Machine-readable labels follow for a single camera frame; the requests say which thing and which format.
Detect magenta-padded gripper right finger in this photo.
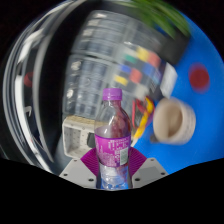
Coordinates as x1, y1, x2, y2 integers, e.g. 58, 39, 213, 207
127, 147, 169, 190

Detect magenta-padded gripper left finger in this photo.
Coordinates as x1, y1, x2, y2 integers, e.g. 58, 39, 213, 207
59, 147, 99, 190

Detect white perforated tray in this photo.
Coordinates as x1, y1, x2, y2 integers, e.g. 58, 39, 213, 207
62, 114, 101, 159

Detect flat round red coaster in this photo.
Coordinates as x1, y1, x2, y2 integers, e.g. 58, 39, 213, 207
188, 63, 211, 93

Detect black power bank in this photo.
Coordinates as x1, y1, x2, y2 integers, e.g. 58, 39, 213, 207
87, 131, 98, 149

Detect clear bottle purple cap label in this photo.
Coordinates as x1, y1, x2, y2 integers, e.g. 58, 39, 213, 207
93, 87, 133, 191

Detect yellow multimeter with red leads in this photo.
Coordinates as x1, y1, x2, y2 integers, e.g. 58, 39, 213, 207
131, 96, 156, 139

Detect beige mug with dark lettering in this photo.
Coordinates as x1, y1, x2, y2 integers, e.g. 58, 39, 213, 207
152, 97, 197, 146

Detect clear compartment box coloured parts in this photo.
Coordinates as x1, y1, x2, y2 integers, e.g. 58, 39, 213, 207
113, 44, 167, 98

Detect small black box blue label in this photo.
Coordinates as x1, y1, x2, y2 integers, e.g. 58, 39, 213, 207
159, 62, 178, 98

